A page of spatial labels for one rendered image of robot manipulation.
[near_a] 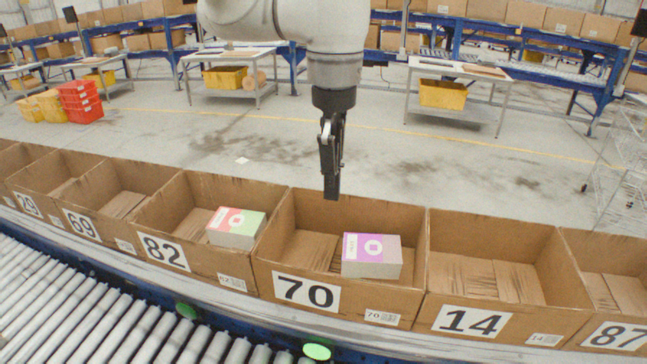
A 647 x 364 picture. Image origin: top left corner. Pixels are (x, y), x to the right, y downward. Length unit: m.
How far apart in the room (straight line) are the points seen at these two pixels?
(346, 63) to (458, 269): 0.69
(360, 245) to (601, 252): 0.76
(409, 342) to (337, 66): 0.61
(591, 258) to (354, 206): 0.77
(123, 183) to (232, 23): 1.04
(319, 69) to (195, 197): 0.79
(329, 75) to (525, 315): 0.63
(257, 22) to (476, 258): 0.87
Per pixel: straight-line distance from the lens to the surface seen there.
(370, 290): 0.68
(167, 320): 1.05
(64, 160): 1.72
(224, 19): 0.49
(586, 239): 1.08
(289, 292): 0.76
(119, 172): 1.38
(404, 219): 0.90
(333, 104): 0.49
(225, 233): 0.94
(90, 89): 5.74
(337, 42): 0.46
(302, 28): 0.47
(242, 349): 0.93
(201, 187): 1.10
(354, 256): 0.83
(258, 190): 0.97
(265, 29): 0.50
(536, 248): 1.04
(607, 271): 1.23
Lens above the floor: 1.57
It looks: 34 degrees down
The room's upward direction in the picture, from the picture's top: straight up
